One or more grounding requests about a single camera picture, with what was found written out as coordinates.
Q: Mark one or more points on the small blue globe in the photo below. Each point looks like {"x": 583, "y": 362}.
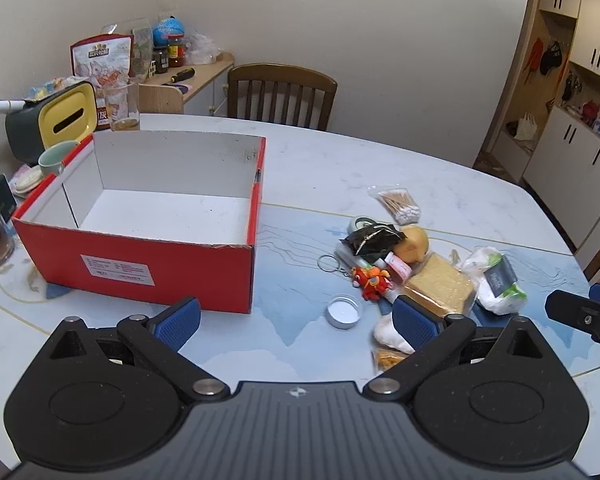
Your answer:
{"x": 167, "y": 27}

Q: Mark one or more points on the row of shelf trinkets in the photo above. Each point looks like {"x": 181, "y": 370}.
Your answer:
{"x": 592, "y": 112}

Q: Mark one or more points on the pale blue correction tape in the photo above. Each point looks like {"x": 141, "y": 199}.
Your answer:
{"x": 362, "y": 221}

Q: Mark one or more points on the tall glass with tea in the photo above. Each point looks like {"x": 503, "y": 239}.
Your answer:
{"x": 122, "y": 110}

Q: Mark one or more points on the blue and pink pad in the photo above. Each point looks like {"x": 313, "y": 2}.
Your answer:
{"x": 182, "y": 90}

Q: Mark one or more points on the white rod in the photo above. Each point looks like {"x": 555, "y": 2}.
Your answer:
{"x": 0, "y": 106}

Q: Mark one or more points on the dark tissue box yellow lid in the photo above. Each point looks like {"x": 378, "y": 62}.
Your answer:
{"x": 65, "y": 115}

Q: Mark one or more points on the white tote bag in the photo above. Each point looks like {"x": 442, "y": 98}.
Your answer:
{"x": 525, "y": 127}

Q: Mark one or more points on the sponge cake slice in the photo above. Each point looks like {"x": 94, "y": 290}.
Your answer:
{"x": 440, "y": 285}

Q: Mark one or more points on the dark green box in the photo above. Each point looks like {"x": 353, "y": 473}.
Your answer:
{"x": 5, "y": 200}

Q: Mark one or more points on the light wooden side cabinet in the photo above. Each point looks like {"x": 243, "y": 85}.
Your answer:
{"x": 210, "y": 75}

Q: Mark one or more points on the yellow capsule-shaped toy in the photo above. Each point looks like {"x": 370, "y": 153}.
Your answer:
{"x": 414, "y": 245}

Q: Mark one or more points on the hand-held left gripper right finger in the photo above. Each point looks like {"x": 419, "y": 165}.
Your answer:
{"x": 415, "y": 322}

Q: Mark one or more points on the white round coaster lid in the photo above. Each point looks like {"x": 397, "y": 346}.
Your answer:
{"x": 17, "y": 191}

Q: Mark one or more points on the white wall cabinets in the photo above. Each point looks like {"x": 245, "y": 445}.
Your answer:
{"x": 565, "y": 160}

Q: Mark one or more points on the pale green mug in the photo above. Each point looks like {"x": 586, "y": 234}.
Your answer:
{"x": 55, "y": 160}

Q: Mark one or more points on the orange snack packet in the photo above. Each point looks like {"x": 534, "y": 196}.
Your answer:
{"x": 386, "y": 360}

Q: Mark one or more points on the black foil packet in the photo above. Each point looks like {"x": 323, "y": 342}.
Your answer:
{"x": 370, "y": 241}

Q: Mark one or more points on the white crumpled packet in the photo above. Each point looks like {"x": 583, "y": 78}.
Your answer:
{"x": 387, "y": 332}

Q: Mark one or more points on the white jar lid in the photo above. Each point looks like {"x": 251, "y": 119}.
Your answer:
{"x": 345, "y": 312}

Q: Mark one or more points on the bag of cotton swabs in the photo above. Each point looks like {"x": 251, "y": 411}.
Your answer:
{"x": 400, "y": 206}

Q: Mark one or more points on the crumpled clear plastic bag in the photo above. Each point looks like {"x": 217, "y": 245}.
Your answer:
{"x": 200, "y": 47}

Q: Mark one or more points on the red-lidded sauce jar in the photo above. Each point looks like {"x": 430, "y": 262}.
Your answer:
{"x": 176, "y": 55}

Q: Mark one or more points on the black and yellow screwdriver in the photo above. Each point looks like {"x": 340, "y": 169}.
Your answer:
{"x": 185, "y": 73}

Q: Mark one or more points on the white packet with dark label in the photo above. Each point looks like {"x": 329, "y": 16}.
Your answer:
{"x": 480, "y": 265}

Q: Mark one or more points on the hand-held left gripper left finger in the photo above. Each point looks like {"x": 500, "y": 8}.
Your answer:
{"x": 180, "y": 322}

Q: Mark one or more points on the colourful candy packet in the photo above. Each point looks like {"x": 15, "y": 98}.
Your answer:
{"x": 45, "y": 89}

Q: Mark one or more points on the small pink packet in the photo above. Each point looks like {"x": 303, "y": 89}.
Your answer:
{"x": 397, "y": 266}

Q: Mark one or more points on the dark jar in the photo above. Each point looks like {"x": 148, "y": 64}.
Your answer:
{"x": 160, "y": 62}

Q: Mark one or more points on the clear plastic packet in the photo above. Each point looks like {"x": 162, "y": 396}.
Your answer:
{"x": 141, "y": 45}

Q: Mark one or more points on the orange hanging bag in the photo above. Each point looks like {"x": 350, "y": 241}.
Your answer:
{"x": 532, "y": 57}

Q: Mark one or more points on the red cardboard box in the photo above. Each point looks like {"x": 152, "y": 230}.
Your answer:
{"x": 130, "y": 270}

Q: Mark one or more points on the red and white snack bag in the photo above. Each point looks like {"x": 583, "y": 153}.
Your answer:
{"x": 95, "y": 60}

